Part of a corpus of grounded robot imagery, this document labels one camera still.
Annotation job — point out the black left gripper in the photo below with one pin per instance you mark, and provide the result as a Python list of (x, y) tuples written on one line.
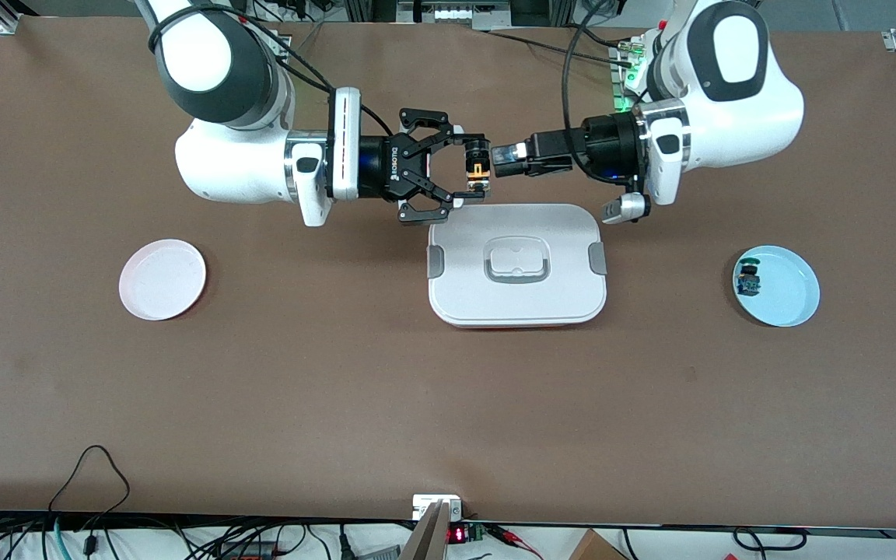
[(602, 141)]

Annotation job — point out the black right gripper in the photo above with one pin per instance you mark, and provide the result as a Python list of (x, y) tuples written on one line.
[(380, 169)]

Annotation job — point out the orange push button switch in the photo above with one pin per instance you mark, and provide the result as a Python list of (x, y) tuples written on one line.
[(478, 173)]

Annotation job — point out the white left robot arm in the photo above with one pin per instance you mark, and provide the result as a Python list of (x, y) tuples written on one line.
[(736, 117)]

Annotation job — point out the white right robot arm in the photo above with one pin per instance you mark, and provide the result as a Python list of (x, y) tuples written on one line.
[(222, 155)]

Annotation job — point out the white lunch box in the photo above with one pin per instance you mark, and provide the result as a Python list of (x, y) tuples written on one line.
[(516, 299)]

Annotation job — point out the small white box device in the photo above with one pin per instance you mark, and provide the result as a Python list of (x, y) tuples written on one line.
[(426, 504)]

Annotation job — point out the brown cardboard box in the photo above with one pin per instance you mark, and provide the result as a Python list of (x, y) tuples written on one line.
[(594, 548)]

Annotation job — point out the pink round plate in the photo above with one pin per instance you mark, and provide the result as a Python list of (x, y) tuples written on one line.
[(162, 280)]

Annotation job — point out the light blue round plate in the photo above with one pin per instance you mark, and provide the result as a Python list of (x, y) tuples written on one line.
[(786, 292)]

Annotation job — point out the red digit display module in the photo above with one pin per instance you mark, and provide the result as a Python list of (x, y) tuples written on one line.
[(460, 534)]

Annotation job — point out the grey aluminium profile bar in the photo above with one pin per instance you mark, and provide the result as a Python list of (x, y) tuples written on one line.
[(426, 540)]

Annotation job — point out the red clip test leads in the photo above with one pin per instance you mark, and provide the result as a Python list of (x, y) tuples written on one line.
[(512, 537)]

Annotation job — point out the aluminium corner extrusion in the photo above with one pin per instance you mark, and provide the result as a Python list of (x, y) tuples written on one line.
[(6, 19)]

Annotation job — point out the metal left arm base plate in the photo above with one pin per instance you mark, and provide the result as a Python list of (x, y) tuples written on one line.
[(621, 85)]

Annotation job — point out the silver extrusion frame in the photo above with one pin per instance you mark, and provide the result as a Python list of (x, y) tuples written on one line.
[(456, 14)]

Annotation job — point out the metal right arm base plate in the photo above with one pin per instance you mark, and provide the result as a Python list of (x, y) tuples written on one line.
[(285, 47)]

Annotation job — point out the green and blue switch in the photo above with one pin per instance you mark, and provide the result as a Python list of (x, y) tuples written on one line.
[(748, 281)]

